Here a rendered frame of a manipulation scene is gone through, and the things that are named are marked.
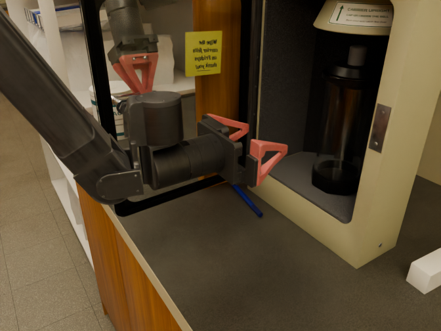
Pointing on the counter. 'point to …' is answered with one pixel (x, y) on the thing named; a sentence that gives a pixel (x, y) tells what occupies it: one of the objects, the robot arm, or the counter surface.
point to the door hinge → (254, 69)
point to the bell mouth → (356, 17)
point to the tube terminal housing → (391, 178)
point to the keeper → (379, 127)
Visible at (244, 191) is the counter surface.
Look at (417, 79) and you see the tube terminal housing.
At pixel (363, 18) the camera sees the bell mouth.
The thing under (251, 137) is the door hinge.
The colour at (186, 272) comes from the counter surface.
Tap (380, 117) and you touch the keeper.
